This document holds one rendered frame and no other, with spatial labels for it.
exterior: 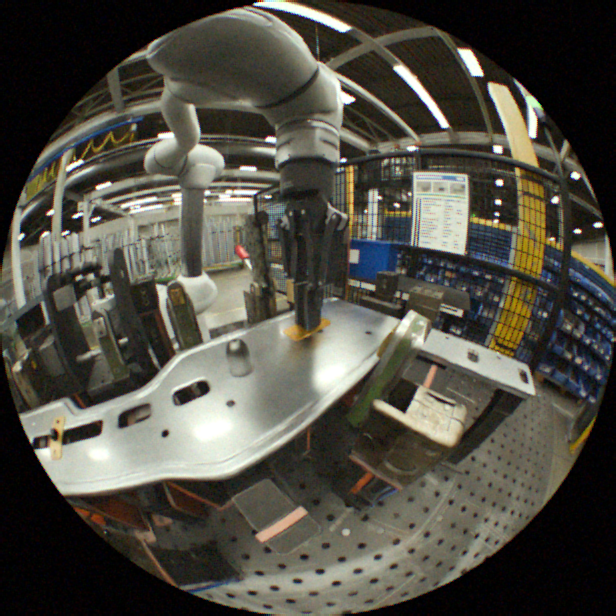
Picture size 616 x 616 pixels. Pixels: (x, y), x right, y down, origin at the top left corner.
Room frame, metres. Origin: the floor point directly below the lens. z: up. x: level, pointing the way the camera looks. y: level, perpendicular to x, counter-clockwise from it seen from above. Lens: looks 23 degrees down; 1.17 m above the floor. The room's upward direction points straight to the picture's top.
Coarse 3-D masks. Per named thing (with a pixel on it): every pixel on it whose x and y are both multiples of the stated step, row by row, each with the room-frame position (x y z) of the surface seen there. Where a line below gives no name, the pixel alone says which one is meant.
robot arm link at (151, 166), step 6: (156, 144) 0.43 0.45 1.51; (150, 150) 0.43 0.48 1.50; (150, 156) 0.43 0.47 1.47; (186, 156) 0.54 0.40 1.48; (150, 162) 0.44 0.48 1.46; (156, 162) 0.44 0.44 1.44; (180, 162) 0.53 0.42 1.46; (150, 168) 0.46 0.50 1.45; (156, 168) 0.46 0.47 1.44; (162, 168) 0.47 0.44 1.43; (168, 168) 0.49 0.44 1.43; (174, 168) 0.52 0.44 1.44; (180, 168) 0.55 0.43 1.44; (156, 174) 0.53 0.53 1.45; (162, 174) 0.53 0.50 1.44; (168, 174) 0.54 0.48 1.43; (174, 174) 0.55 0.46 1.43
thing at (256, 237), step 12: (252, 216) 0.38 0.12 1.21; (264, 216) 0.36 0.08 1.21; (252, 228) 0.36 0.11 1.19; (264, 228) 0.38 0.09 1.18; (252, 240) 0.36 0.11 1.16; (264, 240) 0.38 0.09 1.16; (252, 252) 0.36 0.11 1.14; (264, 252) 0.38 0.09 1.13; (252, 264) 0.36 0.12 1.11; (264, 264) 0.38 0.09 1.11; (252, 276) 0.36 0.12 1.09; (264, 276) 0.38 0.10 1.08
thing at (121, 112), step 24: (360, 48) 1.37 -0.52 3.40; (384, 48) 1.22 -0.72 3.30; (120, 96) 1.12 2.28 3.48; (96, 120) 1.13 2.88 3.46; (120, 120) 1.45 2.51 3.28; (528, 120) 0.87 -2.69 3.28; (360, 144) 3.95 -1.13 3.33; (384, 144) 3.97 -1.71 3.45; (408, 144) 3.42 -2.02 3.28; (432, 144) 3.09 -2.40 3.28; (480, 144) 2.28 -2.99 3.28; (504, 144) 1.80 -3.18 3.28
